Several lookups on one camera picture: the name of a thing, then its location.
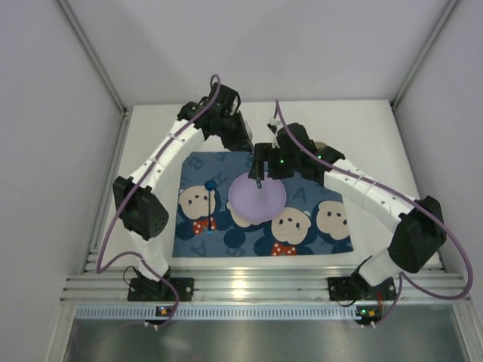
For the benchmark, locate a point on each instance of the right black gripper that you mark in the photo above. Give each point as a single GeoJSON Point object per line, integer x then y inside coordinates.
{"type": "Point", "coordinates": [265, 166]}

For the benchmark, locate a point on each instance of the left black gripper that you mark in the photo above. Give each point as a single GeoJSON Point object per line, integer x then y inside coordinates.
{"type": "Point", "coordinates": [238, 137]}

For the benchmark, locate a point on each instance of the lilac plastic plate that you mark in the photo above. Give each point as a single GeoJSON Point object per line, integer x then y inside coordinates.
{"type": "Point", "coordinates": [258, 200]}

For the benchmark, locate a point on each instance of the blue plastic spoon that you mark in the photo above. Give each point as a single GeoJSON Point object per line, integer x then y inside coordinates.
{"type": "Point", "coordinates": [210, 186]}

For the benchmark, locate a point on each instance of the blue bear print placemat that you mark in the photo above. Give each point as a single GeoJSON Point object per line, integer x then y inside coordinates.
{"type": "Point", "coordinates": [313, 220]}

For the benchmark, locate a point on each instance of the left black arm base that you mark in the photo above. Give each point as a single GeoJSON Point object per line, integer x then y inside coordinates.
{"type": "Point", "coordinates": [146, 290]}

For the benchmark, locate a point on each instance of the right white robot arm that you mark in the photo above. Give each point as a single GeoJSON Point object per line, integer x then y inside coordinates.
{"type": "Point", "coordinates": [414, 224]}

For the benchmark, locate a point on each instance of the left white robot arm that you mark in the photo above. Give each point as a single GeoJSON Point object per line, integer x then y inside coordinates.
{"type": "Point", "coordinates": [138, 196]}

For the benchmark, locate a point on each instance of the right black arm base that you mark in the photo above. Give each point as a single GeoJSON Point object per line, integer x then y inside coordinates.
{"type": "Point", "coordinates": [345, 289]}

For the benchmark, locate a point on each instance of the left aluminium frame post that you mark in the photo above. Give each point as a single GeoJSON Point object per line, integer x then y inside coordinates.
{"type": "Point", "coordinates": [78, 31]}

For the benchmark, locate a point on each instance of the aluminium frame post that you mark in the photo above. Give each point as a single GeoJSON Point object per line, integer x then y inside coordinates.
{"type": "Point", "coordinates": [78, 31]}
{"type": "Point", "coordinates": [423, 53]}

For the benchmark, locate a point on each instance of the aluminium mounting rail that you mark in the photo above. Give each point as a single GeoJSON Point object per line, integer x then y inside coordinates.
{"type": "Point", "coordinates": [304, 281]}

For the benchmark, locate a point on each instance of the perforated metal cable tray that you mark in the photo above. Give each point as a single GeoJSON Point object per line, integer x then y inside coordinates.
{"type": "Point", "coordinates": [225, 312]}

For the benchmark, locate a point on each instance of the right aluminium frame post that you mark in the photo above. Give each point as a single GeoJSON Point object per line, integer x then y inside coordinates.
{"type": "Point", "coordinates": [423, 53]}

